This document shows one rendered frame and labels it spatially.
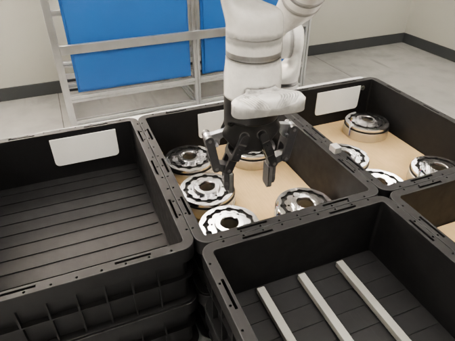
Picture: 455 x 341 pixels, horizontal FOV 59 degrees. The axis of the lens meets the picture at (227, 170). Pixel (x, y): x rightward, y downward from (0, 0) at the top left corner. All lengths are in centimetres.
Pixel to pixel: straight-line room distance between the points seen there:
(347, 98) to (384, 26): 368
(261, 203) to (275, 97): 32
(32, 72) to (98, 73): 99
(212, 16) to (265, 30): 220
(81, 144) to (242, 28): 47
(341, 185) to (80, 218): 46
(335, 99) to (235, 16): 59
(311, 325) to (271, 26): 39
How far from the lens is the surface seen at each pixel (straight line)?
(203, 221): 66
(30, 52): 345
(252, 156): 82
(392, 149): 98
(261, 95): 48
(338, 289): 63
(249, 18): 48
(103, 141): 85
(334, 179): 73
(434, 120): 96
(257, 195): 77
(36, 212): 81
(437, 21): 464
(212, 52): 273
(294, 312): 59
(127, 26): 254
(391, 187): 67
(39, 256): 72
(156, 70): 265
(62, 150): 85
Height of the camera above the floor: 130
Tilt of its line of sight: 34 degrees down
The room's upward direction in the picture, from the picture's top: straight up
